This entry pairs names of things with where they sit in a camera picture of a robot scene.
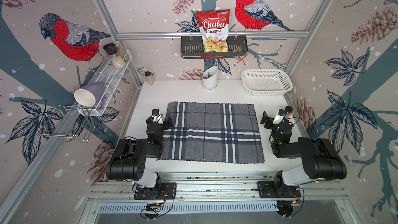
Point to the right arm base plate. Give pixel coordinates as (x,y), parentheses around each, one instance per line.
(268,190)

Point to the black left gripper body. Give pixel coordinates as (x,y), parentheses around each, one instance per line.
(154,123)

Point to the grey plaid pillowcase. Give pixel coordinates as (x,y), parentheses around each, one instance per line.
(212,132)

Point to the white utensil holder cup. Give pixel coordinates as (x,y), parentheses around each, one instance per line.
(210,78)

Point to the red handled brush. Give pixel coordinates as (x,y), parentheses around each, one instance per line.
(239,59)

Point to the brown spice bottle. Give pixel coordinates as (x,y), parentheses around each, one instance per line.
(288,111)

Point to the white wire wall shelf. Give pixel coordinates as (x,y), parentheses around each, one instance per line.
(110,77)

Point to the clear glass jar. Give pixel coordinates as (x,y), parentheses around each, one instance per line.
(122,52)

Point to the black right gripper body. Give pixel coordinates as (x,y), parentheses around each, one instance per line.
(276,125)

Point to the purple white cup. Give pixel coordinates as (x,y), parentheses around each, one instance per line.
(90,94)

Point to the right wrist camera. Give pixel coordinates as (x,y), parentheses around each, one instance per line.
(280,116)

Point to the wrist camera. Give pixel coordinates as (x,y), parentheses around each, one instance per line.
(280,116)
(156,115)

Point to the small yellow spice jar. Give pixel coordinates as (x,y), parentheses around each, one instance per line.
(149,77)

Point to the black wire wall basket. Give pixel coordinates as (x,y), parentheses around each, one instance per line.
(195,47)

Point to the black lid spice jar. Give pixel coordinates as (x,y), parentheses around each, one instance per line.
(116,60)

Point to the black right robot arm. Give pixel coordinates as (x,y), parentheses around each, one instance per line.
(319,159)

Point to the white perforated plastic basket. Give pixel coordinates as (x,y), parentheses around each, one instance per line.
(266,82)

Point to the wire cup holder rack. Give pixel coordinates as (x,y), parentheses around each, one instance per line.
(68,123)

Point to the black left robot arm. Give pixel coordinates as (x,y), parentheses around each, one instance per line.
(128,162)

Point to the red Chuba chips bag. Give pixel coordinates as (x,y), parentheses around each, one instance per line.
(214,28)

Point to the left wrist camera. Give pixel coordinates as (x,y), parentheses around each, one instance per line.
(156,115)

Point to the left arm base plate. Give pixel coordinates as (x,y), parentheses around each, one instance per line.
(160,192)

